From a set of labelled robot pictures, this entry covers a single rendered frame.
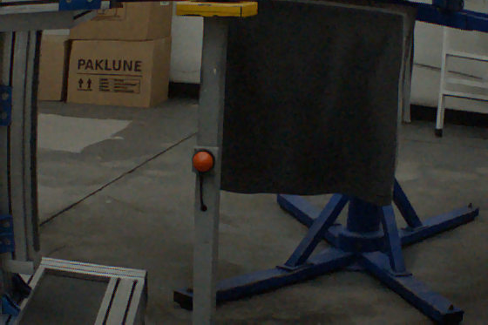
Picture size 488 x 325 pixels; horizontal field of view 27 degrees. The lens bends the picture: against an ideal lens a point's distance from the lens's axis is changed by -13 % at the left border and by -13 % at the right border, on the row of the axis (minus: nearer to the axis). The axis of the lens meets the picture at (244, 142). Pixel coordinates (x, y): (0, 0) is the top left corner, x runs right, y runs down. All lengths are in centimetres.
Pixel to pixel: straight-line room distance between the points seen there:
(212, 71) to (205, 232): 31
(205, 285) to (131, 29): 477
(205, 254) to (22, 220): 44
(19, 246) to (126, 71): 463
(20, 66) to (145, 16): 459
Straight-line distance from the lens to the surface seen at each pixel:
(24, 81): 229
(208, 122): 214
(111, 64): 695
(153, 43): 686
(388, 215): 360
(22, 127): 230
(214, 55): 212
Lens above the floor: 107
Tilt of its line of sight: 10 degrees down
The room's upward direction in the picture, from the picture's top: 3 degrees clockwise
